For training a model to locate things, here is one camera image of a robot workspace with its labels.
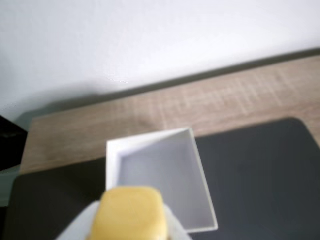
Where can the white open box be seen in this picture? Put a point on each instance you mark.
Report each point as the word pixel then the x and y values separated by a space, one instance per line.
pixel 162 170

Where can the black table mat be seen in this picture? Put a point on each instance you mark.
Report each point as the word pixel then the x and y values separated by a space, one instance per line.
pixel 250 175

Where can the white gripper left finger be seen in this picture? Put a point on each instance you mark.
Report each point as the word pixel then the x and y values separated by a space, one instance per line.
pixel 83 222

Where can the dark hanging cloth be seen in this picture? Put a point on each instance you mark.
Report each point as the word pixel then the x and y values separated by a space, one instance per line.
pixel 10 145

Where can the yellow cube block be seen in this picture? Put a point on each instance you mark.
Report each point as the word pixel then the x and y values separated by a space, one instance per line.
pixel 130 215

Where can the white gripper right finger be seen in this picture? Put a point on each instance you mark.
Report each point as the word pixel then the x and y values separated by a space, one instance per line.
pixel 175 230

